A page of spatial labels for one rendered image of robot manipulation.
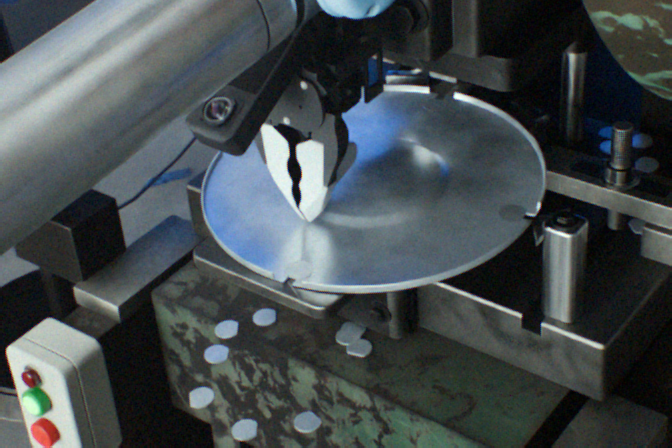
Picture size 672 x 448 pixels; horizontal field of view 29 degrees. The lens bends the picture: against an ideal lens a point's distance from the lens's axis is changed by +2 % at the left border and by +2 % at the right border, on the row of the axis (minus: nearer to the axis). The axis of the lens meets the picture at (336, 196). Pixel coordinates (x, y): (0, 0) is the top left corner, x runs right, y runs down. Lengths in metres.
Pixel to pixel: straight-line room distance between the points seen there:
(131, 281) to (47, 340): 0.09
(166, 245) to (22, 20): 2.04
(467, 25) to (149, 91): 0.42
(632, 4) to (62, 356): 0.72
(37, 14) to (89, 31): 2.64
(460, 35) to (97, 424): 0.51
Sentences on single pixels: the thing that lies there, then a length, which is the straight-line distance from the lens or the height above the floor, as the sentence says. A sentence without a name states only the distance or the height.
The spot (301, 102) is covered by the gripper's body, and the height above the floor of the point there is 0.91.
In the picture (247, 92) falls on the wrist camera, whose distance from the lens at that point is 0.91.
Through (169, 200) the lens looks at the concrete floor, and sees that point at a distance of 2.50.
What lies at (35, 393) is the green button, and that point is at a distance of 1.23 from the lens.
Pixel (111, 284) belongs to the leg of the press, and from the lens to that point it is 1.25.
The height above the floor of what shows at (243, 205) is 0.78.
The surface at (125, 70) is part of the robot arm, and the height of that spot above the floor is 1.09.
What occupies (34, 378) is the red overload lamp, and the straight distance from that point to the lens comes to 1.21.
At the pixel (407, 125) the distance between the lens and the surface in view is 1.14.
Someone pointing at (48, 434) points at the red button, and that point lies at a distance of 1.25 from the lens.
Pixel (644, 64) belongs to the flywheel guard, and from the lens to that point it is 0.69.
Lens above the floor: 1.39
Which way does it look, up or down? 35 degrees down
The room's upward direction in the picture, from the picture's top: 5 degrees counter-clockwise
